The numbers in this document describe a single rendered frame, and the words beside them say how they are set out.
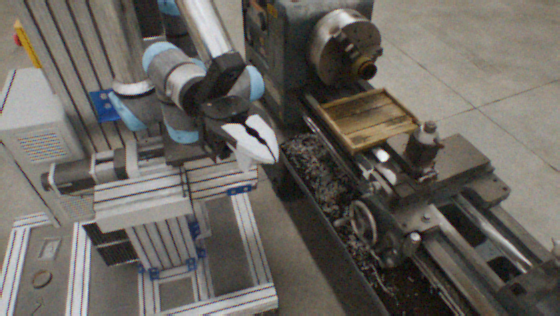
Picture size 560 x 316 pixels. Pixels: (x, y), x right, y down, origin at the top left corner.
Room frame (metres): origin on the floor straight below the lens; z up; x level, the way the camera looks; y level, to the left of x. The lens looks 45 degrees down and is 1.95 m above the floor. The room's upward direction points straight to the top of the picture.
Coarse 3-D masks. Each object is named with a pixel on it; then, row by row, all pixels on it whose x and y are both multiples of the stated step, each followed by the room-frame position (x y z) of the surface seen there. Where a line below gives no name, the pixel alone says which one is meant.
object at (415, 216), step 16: (368, 176) 0.92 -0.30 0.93; (480, 176) 0.93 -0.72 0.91; (496, 176) 0.94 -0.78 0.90; (368, 192) 0.88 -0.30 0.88; (432, 192) 0.84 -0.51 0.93; (448, 192) 0.87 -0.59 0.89; (464, 192) 0.89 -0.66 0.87; (480, 192) 0.86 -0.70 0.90; (496, 192) 0.86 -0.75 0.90; (384, 208) 0.79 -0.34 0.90; (400, 208) 0.78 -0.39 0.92; (416, 208) 0.79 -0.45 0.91; (400, 224) 0.72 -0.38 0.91; (416, 224) 0.72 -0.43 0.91; (432, 224) 0.72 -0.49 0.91
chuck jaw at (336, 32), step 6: (336, 30) 1.45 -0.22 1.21; (336, 36) 1.44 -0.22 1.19; (342, 36) 1.42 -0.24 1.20; (342, 42) 1.40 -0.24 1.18; (348, 42) 1.41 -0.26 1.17; (342, 48) 1.42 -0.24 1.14; (348, 48) 1.40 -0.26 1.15; (354, 48) 1.40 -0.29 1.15; (348, 54) 1.39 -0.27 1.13; (354, 54) 1.39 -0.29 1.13; (354, 60) 1.38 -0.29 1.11
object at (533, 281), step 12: (552, 240) 0.55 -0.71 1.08; (552, 252) 0.52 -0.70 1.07; (540, 264) 0.56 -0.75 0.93; (552, 264) 0.57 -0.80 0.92; (528, 276) 0.53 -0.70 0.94; (540, 276) 0.53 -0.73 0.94; (552, 276) 0.53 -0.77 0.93; (504, 288) 0.50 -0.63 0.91; (516, 288) 0.49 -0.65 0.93; (528, 288) 0.49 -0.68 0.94; (540, 288) 0.49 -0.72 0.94; (552, 288) 0.45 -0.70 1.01; (504, 300) 0.48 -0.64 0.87; (516, 300) 0.47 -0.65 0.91; (528, 300) 0.46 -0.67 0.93; (540, 300) 0.45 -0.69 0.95; (552, 300) 0.44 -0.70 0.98; (516, 312) 0.45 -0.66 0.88; (528, 312) 0.43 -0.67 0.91; (540, 312) 0.42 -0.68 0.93; (552, 312) 0.42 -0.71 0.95
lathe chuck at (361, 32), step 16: (336, 16) 1.52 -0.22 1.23; (352, 16) 1.51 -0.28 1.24; (320, 32) 1.48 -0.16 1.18; (352, 32) 1.47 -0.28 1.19; (368, 32) 1.50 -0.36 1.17; (320, 48) 1.42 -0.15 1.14; (336, 48) 1.44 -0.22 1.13; (320, 64) 1.41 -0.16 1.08; (336, 64) 1.44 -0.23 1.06; (352, 80) 1.48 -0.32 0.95
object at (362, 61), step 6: (360, 60) 1.37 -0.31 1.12; (366, 60) 1.37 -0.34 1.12; (372, 60) 1.38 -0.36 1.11; (354, 66) 1.37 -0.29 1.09; (360, 66) 1.35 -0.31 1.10; (366, 66) 1.34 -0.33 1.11; (372, 66) 1.34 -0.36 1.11; (354, 72) 1.37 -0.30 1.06; (360, 72) 1.33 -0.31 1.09; (366, 72) 1.39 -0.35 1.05; (372, 72) 1.37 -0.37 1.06; (366, 78) 1.34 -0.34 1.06
